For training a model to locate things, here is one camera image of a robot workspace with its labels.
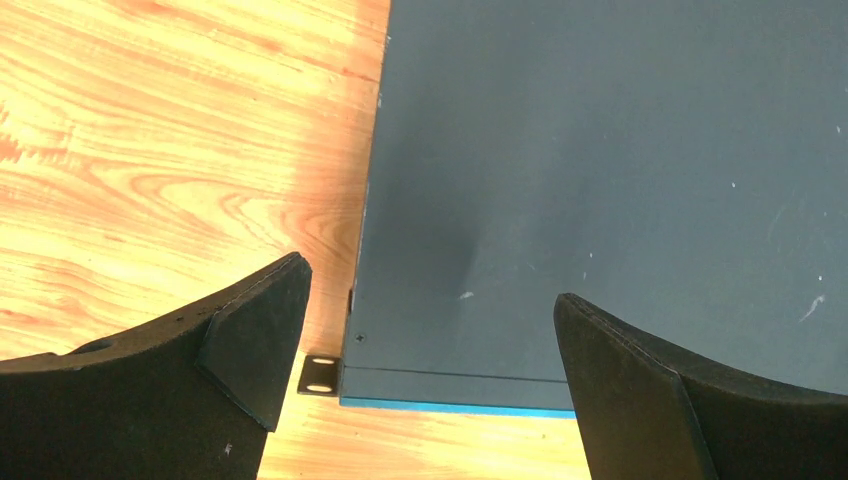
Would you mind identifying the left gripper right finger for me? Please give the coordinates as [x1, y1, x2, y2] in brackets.
[554, 293, 847, 479]

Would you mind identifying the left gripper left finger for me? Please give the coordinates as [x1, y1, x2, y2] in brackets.
[1, 252, 312, 479]

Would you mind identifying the dark blue network switch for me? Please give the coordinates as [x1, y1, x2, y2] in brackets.
[338, 1, 847, 418]

